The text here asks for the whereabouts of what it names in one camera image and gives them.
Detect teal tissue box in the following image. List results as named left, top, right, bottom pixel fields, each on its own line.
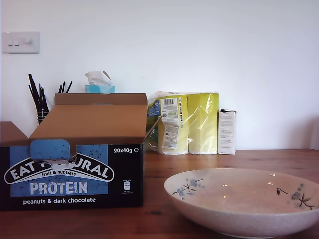
left=84, top=84, right=116, bottom=94

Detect small white printed carton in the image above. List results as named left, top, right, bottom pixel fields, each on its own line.
left=217, top=108, right=238, bottom=156

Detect snack bar carton box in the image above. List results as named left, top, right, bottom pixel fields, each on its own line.
left=0, top=93, right=148, bottom=212

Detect white floral ceramic plate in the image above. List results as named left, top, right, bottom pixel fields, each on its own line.
left=163, top=167, right=319, bottom=239

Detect yellow-green paper towel pack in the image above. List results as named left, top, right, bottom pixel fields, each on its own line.
left=146, top=90, right=221, bottom=156

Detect metal wire stick holder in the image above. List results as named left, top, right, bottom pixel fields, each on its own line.
left=36, top=109, right=50, bottom=126

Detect white wall light switch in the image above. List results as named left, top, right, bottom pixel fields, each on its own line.
left=1, top=31, right=40, bottom=54

